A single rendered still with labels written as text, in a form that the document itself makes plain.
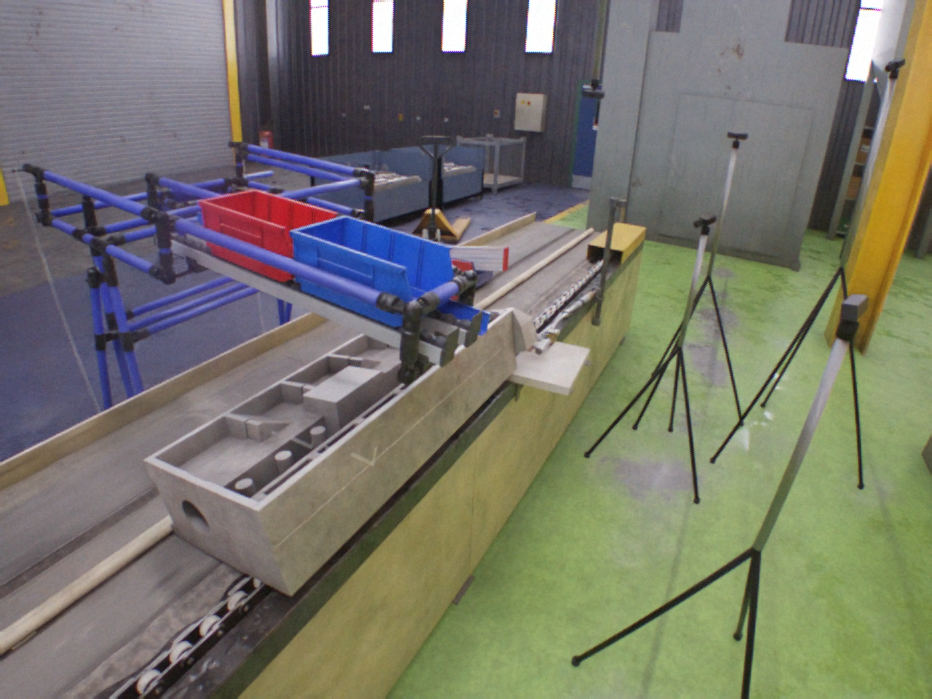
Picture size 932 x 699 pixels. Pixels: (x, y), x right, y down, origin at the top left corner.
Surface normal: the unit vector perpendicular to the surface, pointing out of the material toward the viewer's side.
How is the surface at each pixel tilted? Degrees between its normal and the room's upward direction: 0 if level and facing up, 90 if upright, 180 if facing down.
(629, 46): 90
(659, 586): 0
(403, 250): 88
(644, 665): 0
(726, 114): 90
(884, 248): 90
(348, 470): 80
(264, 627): 0
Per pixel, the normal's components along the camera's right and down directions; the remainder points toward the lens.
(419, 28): -0.44, 0.36
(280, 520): 0.89, 0.08
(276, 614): 0.06, -0.90
